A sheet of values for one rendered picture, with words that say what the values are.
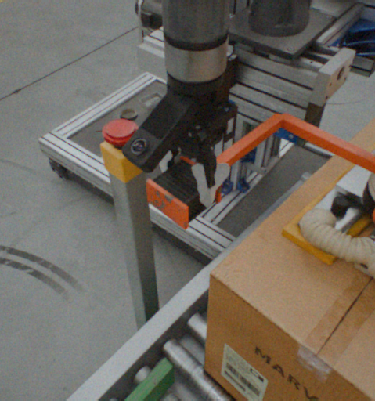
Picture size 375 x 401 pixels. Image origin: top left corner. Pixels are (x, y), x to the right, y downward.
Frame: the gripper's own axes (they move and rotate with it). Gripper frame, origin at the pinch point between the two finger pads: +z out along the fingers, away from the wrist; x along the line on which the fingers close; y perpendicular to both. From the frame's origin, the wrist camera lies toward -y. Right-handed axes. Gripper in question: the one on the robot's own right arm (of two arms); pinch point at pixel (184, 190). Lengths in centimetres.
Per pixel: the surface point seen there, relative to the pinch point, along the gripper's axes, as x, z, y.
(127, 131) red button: 21.9, 3.9, 6.8
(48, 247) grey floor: 92, 108, 8
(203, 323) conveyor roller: 0, 53, 6
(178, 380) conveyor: -3, 59, -6
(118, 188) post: 23.5, 18.6, 3.6
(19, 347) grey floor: 61, 108, -24
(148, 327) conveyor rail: 7.4, 48.5, -5.1
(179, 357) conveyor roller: -2, 53, -4
